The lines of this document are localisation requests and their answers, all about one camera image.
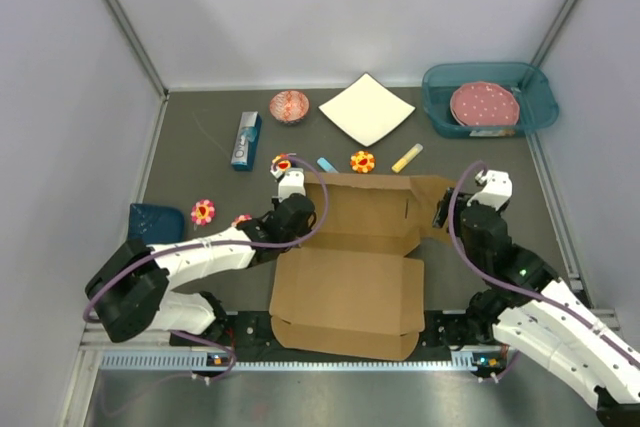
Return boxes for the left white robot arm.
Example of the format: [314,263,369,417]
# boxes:
[85,194,316,344]

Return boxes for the pink polka dot plate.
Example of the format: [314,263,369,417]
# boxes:
[449,81,520,127]

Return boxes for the white square plate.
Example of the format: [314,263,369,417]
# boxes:
[319,73,415,147]

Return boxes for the red patterned bowl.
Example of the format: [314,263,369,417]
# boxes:
[269,90,310,125]

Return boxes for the blue marker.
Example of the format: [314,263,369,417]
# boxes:
[317,157,338,173]

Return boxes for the brown cardboard box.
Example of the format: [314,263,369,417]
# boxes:
[269,173,455,361]

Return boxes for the rainbow flower plush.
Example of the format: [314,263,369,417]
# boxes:
[270,153,295,180]

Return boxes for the pink flower plush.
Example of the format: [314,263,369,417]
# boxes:
[231,214,252,227]
[191,199,216,226]

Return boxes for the blue toothpaste box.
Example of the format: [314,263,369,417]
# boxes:
[231,111,262,171]

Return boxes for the teal plastic bin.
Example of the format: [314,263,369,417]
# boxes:
[421,62,559,139]

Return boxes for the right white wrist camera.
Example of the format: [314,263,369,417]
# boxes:
[467,170,513,211]

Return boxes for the dark blue leaf dish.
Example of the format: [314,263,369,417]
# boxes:
[127,203,185,244]

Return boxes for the orange flower plush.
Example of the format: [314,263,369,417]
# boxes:
[350,150,376,174]

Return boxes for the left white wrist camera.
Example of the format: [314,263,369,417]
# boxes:
[275,168,306,201]

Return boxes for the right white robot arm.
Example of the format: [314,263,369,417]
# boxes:
[433,188,639,426]

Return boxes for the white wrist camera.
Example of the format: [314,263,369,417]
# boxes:
[275,168,306,201]
[467,170,513,211]

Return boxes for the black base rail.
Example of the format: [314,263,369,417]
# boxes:
[169,309,474,363]

